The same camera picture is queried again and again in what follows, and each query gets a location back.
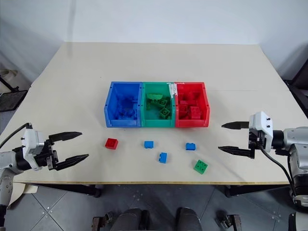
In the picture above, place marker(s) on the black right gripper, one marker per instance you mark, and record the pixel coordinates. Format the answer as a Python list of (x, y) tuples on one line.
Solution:
[(257, 140)]

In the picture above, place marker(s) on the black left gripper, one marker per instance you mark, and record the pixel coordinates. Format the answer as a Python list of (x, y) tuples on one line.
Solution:
[(47, 156)]

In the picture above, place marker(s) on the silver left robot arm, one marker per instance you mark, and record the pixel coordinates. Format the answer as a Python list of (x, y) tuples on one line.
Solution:
[(6, 163)]

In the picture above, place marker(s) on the small red toy brick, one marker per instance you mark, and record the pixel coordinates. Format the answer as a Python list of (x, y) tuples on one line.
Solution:
[(111, 143)]

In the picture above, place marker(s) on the green four-stud toy brick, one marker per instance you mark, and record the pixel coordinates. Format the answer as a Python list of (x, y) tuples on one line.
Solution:
[(201, 166)]

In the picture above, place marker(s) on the small blue toy brick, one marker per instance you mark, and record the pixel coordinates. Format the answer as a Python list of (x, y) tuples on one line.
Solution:
[(163, 158), (190, 146), (149, 144)]

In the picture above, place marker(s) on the red plastic bin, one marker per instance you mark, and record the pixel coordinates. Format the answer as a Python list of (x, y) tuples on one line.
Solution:
[(191, 123)]

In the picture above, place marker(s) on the large red toy brick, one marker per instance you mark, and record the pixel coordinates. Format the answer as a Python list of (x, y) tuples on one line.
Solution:
[(195, 113)]

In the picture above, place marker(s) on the blue plastic bin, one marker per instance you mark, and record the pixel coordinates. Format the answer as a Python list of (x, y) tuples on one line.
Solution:
[(122, 123)]

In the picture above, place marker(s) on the beige cardboard sheet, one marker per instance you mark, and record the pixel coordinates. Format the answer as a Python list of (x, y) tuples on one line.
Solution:
[(21, 191)]

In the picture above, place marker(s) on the blue toy brick pile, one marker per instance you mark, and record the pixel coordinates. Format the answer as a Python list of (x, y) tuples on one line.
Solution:
[(126, 108)]

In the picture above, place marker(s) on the black metal stand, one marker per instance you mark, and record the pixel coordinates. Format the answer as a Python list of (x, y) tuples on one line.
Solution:
[(10, 96)]

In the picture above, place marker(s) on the white tape strip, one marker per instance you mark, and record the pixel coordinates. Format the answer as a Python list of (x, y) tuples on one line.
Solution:
[(172, 90)]

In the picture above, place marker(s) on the green plastic bin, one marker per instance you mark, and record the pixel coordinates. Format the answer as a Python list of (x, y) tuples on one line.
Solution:
[(156, 122)]

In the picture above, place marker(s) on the green arch toy piece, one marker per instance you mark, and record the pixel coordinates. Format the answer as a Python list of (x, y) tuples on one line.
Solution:
[(154, 96)]

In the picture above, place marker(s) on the dark rounded shape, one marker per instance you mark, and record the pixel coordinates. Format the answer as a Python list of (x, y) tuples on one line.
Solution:
[(131, 220), (188, 220)]

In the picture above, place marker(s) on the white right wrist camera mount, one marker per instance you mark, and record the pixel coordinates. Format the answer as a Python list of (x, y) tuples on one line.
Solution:
[(261, 121)]

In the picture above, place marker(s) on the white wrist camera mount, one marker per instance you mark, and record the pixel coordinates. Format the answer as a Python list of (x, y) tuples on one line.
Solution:
[(261, 121), (30, 144)]

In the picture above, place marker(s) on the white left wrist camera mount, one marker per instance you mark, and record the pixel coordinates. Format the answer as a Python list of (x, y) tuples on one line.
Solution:
[(30, 144)]

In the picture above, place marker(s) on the black table leg frame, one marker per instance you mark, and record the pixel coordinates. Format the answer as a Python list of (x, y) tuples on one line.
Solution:
[(72, 188), (252, 190)]

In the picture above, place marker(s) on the black caster bracket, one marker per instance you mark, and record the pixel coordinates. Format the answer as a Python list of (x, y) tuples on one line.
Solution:
[(229, 220), (102, 221)]

